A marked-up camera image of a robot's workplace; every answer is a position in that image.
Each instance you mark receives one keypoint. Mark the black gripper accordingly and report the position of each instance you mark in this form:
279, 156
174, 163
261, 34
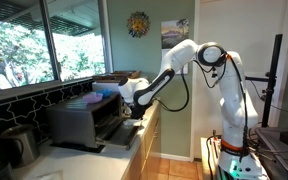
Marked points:
138, 111

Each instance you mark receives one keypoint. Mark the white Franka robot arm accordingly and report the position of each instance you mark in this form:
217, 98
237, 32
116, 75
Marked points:
230, 100

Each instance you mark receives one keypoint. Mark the glass toaster oven door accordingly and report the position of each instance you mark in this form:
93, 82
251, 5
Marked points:
117, 135

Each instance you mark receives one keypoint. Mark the silver black toaster oven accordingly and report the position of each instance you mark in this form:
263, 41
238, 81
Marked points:
70, 123

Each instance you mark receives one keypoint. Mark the blue plastic bowl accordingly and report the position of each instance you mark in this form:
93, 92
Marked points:
106, 92

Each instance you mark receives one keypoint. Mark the wooden drawer cabinet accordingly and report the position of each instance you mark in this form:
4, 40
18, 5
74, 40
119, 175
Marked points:
150, 146

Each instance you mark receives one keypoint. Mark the wooden serving tray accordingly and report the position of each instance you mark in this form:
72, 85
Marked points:
117, 76

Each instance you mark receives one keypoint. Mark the light wooden robot stand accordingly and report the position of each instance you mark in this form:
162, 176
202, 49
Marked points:
204, 156

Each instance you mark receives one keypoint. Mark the grey framed window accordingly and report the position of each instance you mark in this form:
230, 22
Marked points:
49, 40

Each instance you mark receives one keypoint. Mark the stainless steel kettle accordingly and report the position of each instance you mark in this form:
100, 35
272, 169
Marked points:
20, 146

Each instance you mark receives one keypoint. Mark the dark grey side table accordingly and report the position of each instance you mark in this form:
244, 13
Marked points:
277, 156

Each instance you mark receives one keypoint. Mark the colourful sun wall ornament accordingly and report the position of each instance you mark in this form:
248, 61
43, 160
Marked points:
138, 24

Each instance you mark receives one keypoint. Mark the landscape picture wall calendar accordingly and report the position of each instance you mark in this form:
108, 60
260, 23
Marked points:
174, 31

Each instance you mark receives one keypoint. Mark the black camera stand pole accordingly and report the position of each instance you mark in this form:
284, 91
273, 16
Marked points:
277, 50

